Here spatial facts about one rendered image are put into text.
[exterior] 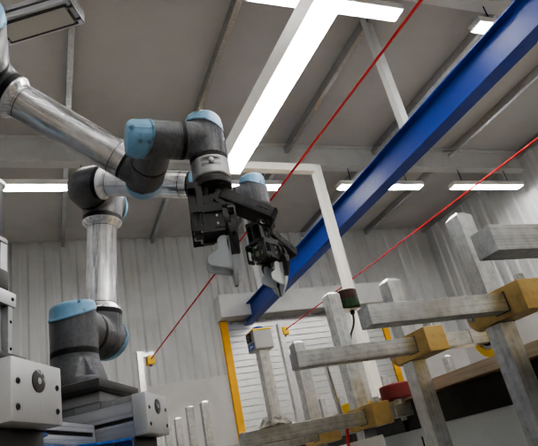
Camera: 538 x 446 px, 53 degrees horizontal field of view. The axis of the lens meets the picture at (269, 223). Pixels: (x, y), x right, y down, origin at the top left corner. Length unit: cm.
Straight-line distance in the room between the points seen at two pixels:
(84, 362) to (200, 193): 58
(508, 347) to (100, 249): 111
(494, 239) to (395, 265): 1107
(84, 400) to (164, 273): 846
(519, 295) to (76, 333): 99
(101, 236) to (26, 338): 767
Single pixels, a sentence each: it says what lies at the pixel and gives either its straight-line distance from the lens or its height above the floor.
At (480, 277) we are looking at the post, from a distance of 101.
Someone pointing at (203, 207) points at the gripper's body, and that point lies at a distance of 98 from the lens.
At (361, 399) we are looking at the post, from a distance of 139.
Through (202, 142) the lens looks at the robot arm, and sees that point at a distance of 105.
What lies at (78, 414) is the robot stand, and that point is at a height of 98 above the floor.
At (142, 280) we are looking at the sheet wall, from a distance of 963.
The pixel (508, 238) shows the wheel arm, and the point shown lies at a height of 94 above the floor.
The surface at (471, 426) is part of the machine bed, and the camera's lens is 142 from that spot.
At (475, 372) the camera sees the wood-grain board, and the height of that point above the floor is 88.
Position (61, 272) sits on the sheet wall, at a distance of 961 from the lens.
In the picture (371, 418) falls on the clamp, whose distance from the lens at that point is 132.
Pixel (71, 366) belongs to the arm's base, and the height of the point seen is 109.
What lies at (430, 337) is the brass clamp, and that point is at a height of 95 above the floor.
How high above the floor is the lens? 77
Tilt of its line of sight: 24 degrees up
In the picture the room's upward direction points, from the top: 13 degrees counter-clockwise
